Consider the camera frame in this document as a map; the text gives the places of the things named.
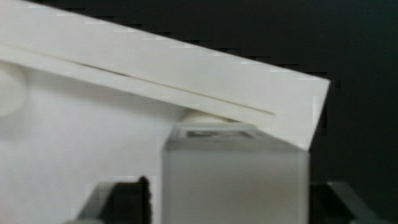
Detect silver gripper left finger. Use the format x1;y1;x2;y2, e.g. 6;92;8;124
63;177;152;224

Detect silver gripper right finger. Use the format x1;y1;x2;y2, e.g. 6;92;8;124
309;182;388;224

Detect white table leg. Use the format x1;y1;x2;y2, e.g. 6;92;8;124
161;112;309;224

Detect white square table top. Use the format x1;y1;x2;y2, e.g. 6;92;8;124
0;0;328;224

